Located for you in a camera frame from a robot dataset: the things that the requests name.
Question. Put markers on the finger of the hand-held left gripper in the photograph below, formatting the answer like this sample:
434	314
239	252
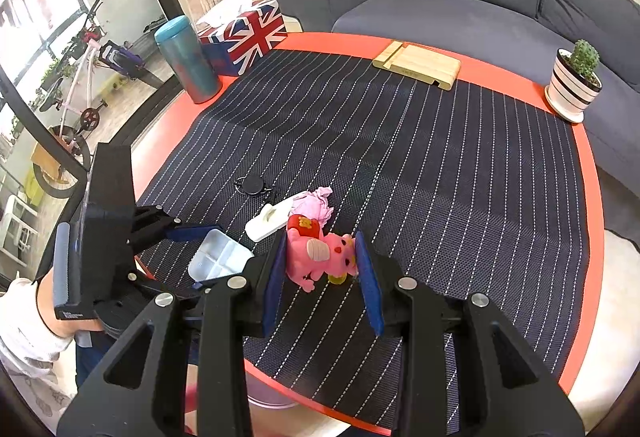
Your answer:
195	233
150	284

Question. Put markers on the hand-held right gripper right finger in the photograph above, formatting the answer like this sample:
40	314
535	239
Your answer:
370	282

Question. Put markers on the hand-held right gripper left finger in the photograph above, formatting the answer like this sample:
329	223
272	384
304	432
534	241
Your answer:
275	287

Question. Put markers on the white compartment tray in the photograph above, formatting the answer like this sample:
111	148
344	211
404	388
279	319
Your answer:
215	257

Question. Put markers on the pink pig toy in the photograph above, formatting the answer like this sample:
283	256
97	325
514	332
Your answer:
315	249

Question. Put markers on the white plastic case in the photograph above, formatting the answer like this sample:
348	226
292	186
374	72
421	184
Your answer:
265	224

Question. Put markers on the black badge reel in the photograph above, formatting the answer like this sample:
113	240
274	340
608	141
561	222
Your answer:
248	185

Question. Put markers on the pink paper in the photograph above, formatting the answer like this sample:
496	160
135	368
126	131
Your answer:
315	209

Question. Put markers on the pink translucent trash bin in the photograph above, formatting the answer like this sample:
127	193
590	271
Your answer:
270	394

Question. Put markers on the white stand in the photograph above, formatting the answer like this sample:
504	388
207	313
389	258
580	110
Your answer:
20	222

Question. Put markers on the yellow wooden box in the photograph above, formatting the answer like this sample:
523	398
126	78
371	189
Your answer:
50	164

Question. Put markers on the black striped table mat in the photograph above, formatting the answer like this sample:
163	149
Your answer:
400	142

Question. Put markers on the teal bottle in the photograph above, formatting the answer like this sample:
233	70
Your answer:
190	62

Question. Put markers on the pink bicycle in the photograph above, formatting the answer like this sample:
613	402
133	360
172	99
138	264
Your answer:
85	72

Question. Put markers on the flag print tissue box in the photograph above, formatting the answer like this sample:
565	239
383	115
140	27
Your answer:
250	37

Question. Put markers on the wooden phone stand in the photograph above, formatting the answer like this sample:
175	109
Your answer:
420	64

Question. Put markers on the white tissue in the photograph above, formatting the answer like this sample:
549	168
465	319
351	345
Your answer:
230	2

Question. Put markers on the white plant saucer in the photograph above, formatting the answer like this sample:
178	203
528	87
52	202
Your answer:
570	117

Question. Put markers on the grey sofa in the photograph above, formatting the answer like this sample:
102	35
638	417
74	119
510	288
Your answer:
450	22

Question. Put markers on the cactus in striped pot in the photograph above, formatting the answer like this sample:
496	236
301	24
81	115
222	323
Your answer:
570	82

